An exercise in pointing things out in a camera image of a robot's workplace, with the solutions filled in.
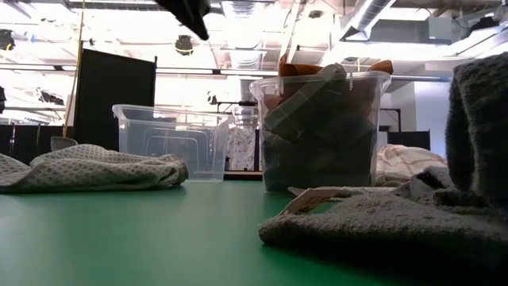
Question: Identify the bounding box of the orange towel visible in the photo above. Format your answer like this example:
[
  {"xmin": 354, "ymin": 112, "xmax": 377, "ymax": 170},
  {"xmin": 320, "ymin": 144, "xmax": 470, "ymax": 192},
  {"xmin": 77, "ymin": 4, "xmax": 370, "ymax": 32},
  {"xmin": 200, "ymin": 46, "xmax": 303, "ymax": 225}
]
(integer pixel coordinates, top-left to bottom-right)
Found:
[
  {"xmin": 264, "ymin": 54, "xmax": 325, "ymax": 112},
  {"xmin": 348, "ymin": 59, "xmax": 394, "ymax": 116}
]

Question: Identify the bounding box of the clear plastic bin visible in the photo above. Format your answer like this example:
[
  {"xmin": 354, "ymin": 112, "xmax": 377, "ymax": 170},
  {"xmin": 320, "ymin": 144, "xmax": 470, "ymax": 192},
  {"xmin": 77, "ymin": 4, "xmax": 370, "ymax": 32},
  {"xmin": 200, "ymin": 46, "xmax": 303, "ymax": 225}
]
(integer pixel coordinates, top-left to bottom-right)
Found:
[
  {"xmin": 248, "ymin": 70, "xmax": 393, "ymax": 194},
  {"xmin": 112, "ymin": 103, "xmax": 236, "ymax": 183}
]

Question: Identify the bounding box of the black low partition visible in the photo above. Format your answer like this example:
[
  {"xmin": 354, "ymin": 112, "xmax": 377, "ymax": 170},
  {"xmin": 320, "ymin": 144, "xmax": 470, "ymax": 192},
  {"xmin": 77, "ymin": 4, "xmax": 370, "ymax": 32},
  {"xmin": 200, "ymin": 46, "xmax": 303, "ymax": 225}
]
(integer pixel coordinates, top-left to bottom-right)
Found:
[
  {"xmin": 0, "ymin": 123, "xmax": 76, "ymax": 164},
  {"xmin": 387, "ymin": 129, "xmax": 432, "ymax": 152}
]

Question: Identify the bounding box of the grey towel with white label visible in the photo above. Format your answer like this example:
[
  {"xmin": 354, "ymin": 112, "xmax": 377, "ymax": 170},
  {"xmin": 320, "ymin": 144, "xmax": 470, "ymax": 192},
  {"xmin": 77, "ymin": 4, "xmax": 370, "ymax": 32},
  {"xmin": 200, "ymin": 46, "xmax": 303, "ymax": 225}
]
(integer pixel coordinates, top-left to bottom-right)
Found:
[{"xmin": 257, "ymin": 51, "xmax": 508, "ymax": 275}]

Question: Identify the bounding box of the black dome ceiling camera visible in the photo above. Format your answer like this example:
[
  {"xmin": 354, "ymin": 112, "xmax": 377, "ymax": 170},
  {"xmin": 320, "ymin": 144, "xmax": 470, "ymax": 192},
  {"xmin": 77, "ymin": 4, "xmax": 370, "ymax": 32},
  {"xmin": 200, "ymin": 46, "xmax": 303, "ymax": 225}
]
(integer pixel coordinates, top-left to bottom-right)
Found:
[{"xmin": 174, "ymin": 34, "xmax": 195, "ymax": 56}]

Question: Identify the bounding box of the dark grey plaid towel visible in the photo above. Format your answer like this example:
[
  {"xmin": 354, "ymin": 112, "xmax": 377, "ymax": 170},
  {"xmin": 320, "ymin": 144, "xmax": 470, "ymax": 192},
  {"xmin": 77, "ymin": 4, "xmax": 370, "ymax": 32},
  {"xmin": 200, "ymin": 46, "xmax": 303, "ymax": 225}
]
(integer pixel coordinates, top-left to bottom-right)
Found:
[{"xmin": 261, "ymin": 63, "xmax": 377, "ymax": 191}]

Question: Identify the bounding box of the long ceiling light strip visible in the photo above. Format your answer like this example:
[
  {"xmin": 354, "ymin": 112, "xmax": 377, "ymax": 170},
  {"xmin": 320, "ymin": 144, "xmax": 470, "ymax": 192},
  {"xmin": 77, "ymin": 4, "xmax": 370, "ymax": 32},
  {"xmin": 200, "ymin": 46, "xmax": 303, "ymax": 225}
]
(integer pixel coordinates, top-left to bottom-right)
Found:
[{"xmin": 0, "ymin": 63, "xmax": 281, "ymax": 80}]

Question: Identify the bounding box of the silver ribbed ventilation duct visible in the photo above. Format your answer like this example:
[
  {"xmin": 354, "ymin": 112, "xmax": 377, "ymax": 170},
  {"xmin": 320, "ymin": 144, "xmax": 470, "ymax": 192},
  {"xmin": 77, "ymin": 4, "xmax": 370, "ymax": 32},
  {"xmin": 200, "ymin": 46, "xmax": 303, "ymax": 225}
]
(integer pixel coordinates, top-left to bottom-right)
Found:
[{"xmin": 221, "ymin": 0, "xmax": 266, "ymax": 104}]

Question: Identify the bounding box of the yellow hanging cable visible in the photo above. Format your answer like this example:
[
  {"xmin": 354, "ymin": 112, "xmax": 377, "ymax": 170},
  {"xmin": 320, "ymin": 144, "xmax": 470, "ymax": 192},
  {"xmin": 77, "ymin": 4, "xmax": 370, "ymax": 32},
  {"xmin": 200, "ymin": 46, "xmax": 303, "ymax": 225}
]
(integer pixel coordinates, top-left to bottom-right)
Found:
[{"xmin": 62, "ymin": 0, "xmax": 87, "ymax": 128}]

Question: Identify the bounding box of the white red-checked towel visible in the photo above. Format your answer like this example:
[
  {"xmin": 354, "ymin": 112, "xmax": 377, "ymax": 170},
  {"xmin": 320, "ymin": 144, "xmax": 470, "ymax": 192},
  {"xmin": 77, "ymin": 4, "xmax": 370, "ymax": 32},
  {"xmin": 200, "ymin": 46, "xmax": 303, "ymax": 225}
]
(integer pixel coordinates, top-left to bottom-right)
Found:
[{"xmin": 375, "ymin": 143, "xmax": 448, "ymax": 187}]

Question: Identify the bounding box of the large white ceiling duct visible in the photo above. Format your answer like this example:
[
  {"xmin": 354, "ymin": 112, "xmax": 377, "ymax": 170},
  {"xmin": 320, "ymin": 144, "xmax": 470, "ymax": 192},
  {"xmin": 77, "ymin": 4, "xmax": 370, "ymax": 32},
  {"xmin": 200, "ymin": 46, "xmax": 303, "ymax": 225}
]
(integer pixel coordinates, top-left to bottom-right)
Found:
[{"xmin": 317, "ymin": 0, "xmax": 398, "ymax": 68}]

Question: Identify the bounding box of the white patterned hanging cloth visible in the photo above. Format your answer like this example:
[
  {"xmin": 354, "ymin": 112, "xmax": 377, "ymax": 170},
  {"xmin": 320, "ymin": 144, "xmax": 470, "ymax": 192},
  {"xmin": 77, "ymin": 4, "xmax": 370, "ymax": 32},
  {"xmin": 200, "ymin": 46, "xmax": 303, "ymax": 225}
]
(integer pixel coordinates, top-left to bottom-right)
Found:
[{"xmin": 226, "ymin": 126, "xmax": 257, "ymax": 172}]

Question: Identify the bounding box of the beige waffle-weave towel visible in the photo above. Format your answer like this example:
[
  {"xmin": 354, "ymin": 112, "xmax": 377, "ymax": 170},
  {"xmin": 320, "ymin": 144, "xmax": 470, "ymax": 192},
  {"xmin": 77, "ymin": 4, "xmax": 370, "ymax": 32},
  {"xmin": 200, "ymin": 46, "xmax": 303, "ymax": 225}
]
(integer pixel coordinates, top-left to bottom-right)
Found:
[{"xmin": 0, "ymin": 136, "xmax": 190, "ymax": 195}]

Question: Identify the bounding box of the black panel screen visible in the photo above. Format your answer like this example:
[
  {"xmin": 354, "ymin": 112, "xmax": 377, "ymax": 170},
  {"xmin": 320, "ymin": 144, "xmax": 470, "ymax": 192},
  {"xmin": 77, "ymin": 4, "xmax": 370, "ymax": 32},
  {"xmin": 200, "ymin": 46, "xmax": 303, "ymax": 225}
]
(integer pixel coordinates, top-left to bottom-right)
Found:
[{"xmin": 73, "ymin": 48, "xmax": 158, "ymax": 152}]

